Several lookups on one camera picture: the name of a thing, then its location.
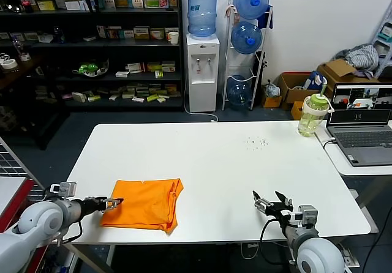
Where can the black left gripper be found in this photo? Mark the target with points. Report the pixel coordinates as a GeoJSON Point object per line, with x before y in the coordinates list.
{"type": "Point", "coordinates": [92, 206]}

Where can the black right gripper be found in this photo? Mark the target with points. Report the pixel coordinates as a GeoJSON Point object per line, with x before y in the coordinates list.
{"type": "Point", "coordinates": [281, 214]}

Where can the orange t-shirt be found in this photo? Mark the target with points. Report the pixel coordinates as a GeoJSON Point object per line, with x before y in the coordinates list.
{"type": "Point", "coordinates": [141, 202]}

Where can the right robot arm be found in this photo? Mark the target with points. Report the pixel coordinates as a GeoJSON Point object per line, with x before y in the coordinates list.
{"type": "Point", "coordinates": [318, 254]}

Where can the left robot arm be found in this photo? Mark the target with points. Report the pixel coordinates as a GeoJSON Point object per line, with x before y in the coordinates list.
{"type": "Point", "coordinates": [39, 221]}

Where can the cardboard box under clothes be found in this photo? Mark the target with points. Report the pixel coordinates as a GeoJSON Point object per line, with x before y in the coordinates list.
{"type": "Point", "coordinates": [337, 68]}

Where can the grey striped clothes pile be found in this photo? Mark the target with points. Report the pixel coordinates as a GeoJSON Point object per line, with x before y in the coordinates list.
{"type": "Point", "coordinates": [364, 55]}

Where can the white side table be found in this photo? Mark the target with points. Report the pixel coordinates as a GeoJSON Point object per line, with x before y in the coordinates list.
{"type": "Point", "coordinates": [337, 163]}

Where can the large white table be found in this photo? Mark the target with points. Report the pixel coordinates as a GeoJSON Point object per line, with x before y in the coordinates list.
{"type": "Point", "coordinates": [199, 156]}

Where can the green lid drinking bottle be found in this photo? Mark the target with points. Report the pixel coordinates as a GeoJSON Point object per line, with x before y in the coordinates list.
{"type": "Point", "coordinates": [309, 120]}

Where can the white power strip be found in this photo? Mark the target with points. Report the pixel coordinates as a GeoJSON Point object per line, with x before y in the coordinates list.
{"type": "Point", "coordinates": [352, 259]}

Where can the small yellow carton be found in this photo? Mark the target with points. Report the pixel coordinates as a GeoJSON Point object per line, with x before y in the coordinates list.
{"type": "Point", "coordinates": [297, 110]}

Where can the red and white cabinet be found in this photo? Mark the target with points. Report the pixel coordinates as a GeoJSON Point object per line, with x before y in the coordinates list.
{"type": "Point", "coordinates": [12, 190]}

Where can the yellow carton under bag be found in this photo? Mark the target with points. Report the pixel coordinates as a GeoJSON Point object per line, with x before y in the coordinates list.
{"type": "Point", "coordinates": [272, 101]}

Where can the grey open laptop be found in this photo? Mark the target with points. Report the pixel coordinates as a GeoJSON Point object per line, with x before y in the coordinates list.
{"type": "Point", "coordinates": [361, 138]}

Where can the open cardboard box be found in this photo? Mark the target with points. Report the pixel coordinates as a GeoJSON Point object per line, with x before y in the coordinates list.
{"type": "Point", "coordinates": [288, 94]}

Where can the grey plastic bag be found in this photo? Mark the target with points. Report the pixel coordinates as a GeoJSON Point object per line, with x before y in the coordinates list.
{"type": "Point", "coordinates": [272, 89]}

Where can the blue and white bag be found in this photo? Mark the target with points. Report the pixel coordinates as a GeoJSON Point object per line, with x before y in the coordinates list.
{"type": "Point", "coordinates": [314, 80]}

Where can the white water dispenser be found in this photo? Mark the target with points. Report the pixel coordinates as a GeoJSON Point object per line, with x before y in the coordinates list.
{"type": "Point", "coordinates": [202, 95]}

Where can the bowl with green items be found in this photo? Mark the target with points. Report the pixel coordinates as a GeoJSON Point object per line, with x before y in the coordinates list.
{"type": "Point", "coordinates": [90, 69]}

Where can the black tripod stand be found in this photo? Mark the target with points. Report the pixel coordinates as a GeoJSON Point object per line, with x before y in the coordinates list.
{"type": "Point", "coordinates": [262, 65]}

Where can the white metal jug rack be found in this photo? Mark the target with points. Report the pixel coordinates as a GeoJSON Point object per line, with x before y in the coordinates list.
{"type": "Point", "coordinates": [229, 55]}

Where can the dark wooden side table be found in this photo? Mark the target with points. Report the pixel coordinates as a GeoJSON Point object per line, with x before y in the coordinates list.
{"type": "Point", "coordinates": [30, 66]}

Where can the black shelf unit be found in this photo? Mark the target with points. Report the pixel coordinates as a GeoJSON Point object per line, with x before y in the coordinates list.
{"type": "Point", "coordinates": [137, 45]}

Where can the white tape roll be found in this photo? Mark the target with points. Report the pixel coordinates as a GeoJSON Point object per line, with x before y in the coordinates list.
{"type": "Point", "coordinates": [8, 64]}

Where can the dark blue bottle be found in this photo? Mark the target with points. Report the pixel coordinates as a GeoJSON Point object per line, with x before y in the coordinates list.
{"type": "Point", "coordinates": [59, 35]}

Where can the white paper cup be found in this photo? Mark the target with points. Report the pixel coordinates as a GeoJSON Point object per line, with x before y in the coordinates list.
{"type": "Point", "coordinates": [173, 38]}

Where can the white storage rack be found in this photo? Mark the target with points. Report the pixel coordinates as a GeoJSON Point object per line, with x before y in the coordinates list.
{"type": "Point", "coordinates": [384, 43]}

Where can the pink cloth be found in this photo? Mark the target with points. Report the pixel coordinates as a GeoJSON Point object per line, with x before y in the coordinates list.
{"type": "Point", "coordinates": [229, 12]}

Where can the flat white box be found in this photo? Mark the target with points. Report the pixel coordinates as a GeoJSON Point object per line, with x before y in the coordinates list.
{"type": "Point", "coordinates": [73, 5]}

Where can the green and white box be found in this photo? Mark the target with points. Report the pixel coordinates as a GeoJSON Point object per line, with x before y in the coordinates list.
{"type": "Point", "coordinates": [151, 3]}

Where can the upright blue water jug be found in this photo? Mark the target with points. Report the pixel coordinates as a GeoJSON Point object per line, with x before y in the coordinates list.
{"type": "Point", "coordinates": [202, 13]}

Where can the yellow flat box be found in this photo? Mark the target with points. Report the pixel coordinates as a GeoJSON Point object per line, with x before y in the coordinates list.
{"type": "Point", "coordinates": [46, 5]}

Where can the cola bottle red label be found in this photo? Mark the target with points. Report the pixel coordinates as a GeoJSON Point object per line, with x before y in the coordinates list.
{"type": "Point", "coordinates": [26, 5]}

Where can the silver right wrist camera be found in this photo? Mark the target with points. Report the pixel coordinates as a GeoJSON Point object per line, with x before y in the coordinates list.
{"type": "Point", "coordinates": [307, 216]}

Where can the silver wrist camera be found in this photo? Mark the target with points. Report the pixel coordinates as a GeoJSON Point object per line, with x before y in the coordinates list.
{"type": "Point", "coordinates": [65, 189]}
{"type": "Point", "coordinates": [307, 216]}

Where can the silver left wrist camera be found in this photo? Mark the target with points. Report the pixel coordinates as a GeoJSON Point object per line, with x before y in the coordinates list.
{"type": "Point", "coordinates": [65, 189]}

